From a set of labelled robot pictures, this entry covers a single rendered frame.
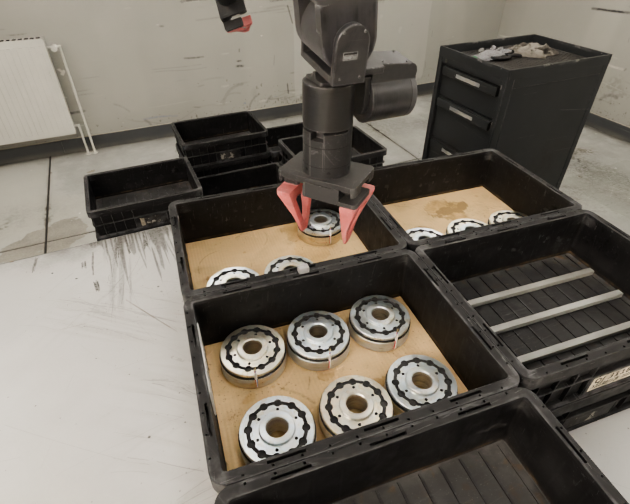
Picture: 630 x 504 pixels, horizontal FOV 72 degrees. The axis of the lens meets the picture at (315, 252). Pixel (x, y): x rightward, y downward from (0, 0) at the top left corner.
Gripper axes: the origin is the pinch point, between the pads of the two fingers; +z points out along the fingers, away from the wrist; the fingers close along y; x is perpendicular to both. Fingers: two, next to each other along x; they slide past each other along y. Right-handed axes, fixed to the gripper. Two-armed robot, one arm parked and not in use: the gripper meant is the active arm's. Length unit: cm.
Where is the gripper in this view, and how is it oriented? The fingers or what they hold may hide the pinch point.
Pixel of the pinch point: (324, 230)
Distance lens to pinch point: 58.4
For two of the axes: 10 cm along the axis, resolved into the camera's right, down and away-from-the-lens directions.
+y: -8.9, -2.8, 3.5
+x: -4.5, 5.4, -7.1
